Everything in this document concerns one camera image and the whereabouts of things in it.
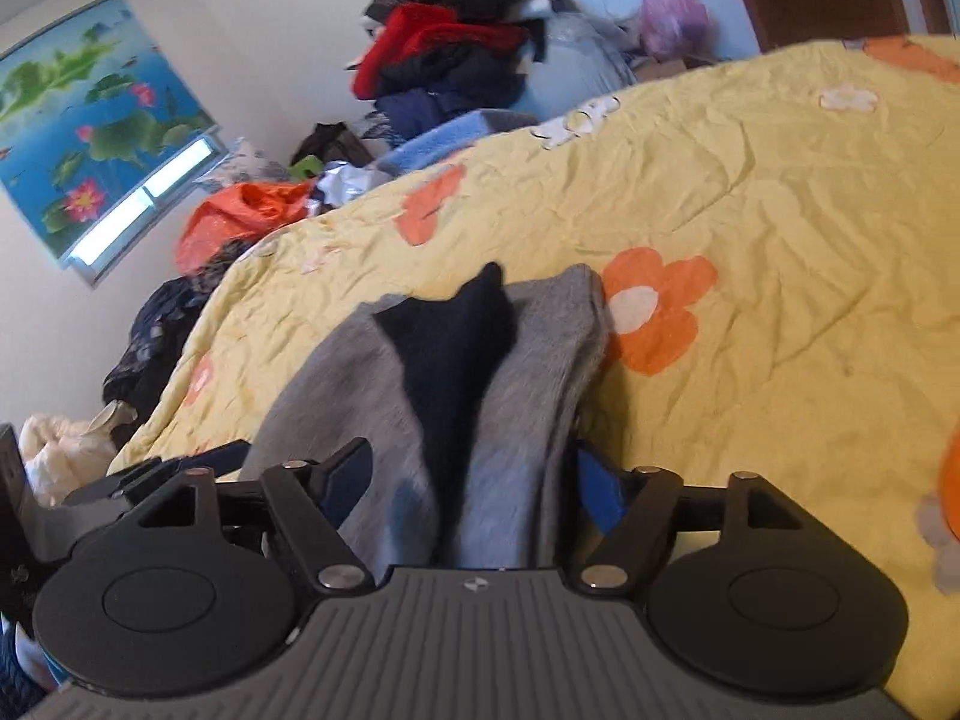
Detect grey navy knit sweater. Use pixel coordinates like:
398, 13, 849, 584
238, 262, 610, 572

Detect lotus print roller blind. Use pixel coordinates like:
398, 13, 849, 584
0, 0, 218, 260

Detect white crumpled cloth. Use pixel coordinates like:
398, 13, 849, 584
311, 165, 391, 211

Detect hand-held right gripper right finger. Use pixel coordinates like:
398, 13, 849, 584
562, 441, 808, 595

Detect floral pillow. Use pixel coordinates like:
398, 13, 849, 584
199, 139, 290, 192

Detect pink plastic bag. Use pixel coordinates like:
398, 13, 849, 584
637, 0, 713, 57

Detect window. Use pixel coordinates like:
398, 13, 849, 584
64, 131, 230, 290

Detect yellow carrot print blanket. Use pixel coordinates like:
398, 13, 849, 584
109, 34, 960, 713

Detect cream fluffy cloth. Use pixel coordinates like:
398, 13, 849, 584
19, 414, 117, 507

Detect brown bag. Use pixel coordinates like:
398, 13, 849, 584
291, 122, 376, 170

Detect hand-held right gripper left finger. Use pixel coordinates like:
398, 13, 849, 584
131, 436, 376, 602

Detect orange plastic bag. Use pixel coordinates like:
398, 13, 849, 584
176, 181, 316, 275

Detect clear plastic bag bundle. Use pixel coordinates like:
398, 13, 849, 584
525, 11, 638, 117

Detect pile of clothes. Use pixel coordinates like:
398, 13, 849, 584
351, 0, 560, 140

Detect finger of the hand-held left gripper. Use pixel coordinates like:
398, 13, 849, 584
64, 441, 252, 505

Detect dark patterned clothes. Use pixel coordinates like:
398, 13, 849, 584
101, 240, 248, 421

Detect light blue folded towel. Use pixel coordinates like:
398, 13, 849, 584
375, 109, 537, 175

